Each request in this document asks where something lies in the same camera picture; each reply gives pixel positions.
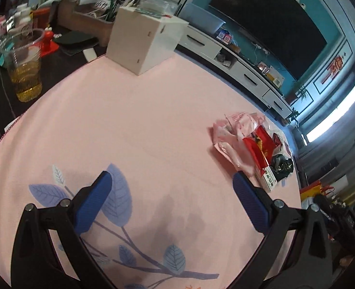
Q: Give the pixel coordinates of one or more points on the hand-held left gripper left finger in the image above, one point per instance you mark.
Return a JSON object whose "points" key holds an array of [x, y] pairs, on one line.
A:
{"points": [[93, 201]]}

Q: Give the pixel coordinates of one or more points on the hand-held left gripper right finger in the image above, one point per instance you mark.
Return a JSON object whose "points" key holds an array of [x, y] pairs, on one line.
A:
{"points": [[252, 201]]}

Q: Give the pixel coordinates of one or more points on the small printed carton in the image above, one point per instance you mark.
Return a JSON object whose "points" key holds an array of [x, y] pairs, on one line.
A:
{"points": [[255, 159]]}

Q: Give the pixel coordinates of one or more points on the dark green wrapper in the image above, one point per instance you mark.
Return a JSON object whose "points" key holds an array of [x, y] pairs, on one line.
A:
{"points": [[281, 165]]}

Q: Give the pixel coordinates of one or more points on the red yellow bag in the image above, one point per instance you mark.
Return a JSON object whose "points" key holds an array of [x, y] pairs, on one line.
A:
{"points": [[313, 189]]}

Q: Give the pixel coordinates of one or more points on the clear plastic bag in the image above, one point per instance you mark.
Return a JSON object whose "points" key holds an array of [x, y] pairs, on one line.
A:
{"points": [[284, 146]]}

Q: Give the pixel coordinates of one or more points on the red snack wrapper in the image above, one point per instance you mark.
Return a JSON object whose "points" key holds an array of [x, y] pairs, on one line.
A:
{"points": [[264, 137]]}

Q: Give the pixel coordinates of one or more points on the pink plastic bag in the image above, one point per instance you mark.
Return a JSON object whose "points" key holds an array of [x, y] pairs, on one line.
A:
{"points": [[240, 132]]}

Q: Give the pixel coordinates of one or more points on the small potted plant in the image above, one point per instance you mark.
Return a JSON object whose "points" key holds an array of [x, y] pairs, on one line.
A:
{"points": [[294, 116]]}

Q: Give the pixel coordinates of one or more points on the pink floral tablecloth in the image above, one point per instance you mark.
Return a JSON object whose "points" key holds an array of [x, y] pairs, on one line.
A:
{"points": [[153, 126]]}

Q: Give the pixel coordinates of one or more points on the tall potted plant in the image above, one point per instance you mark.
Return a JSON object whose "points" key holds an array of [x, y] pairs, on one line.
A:
{"points": [[299, 91]]}

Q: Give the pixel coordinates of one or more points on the bright window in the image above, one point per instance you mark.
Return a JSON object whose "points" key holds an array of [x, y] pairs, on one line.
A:
{"points": [[334, 111]]}

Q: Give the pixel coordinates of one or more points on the white television cabinet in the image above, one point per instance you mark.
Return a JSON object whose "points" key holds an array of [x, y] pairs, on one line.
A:
{"points": [[246, 72]]}

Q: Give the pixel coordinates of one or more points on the shiny red box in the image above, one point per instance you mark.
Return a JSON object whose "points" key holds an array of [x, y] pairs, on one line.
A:
{"points": [[264, 68]]}

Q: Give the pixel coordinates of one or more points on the clear plastic cup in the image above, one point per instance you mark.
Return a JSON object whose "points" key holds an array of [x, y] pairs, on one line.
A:
{"points": [[25, 78]]}

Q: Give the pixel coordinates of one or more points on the black pouch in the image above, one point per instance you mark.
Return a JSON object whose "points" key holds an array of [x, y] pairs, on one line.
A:
{"points": [[75, 39]]}

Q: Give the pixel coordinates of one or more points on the white wooden box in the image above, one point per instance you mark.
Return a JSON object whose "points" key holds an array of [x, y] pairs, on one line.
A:
{"points": [[141, 42]]}

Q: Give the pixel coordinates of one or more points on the red small bottle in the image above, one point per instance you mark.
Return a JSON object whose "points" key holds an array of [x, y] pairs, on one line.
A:
{"points": [[48, 40]]}

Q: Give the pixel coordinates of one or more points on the red blue small boxes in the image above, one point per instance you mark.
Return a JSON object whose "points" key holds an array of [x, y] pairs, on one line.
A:
{"points": [[224, 36]]}

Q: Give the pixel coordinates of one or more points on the brown cardboard box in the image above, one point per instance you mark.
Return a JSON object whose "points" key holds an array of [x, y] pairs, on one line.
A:
{"points": [[84, 21]]}

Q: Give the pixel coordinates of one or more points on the black television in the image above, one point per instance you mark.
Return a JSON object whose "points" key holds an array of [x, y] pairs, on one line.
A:
{"points": [[270, 21]]}

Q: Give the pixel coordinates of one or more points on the bundle of pens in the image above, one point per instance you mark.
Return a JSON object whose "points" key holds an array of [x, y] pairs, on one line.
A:
{"points": [[112, 6]]}

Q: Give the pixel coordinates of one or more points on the row of small bottles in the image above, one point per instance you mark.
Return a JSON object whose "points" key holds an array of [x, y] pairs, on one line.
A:
{"points": [[21, 13]]}

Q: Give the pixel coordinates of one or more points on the clear plastic container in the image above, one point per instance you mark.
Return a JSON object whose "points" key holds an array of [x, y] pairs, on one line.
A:
{"points": [[158, 6]]}

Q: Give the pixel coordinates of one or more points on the red wall ornament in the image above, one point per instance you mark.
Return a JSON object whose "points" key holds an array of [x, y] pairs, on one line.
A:
{"points": [[334, 67]]}

